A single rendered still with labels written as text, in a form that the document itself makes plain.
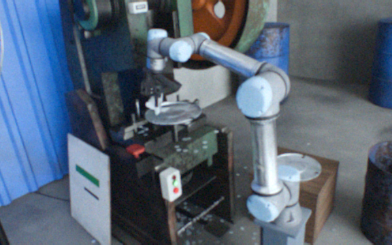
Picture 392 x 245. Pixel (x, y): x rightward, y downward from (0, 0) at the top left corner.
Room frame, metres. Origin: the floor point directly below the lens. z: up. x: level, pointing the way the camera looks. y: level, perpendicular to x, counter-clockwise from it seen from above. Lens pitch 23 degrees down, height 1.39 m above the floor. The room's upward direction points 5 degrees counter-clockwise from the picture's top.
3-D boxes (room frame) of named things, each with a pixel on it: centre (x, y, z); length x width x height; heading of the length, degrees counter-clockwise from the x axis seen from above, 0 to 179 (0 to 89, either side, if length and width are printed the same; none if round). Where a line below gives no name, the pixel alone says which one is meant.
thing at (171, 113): (1.54, 0.09, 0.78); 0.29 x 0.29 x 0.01
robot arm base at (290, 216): (1.08, -0.35, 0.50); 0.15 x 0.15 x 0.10
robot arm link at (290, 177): (1.07, -0.35, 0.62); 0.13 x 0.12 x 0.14; 137
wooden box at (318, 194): (1.59, -0.58, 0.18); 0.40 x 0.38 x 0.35; 50
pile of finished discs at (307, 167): (1.59, -0.58, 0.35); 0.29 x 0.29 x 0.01
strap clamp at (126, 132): (1.51, 0.30, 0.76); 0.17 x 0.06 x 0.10; 135
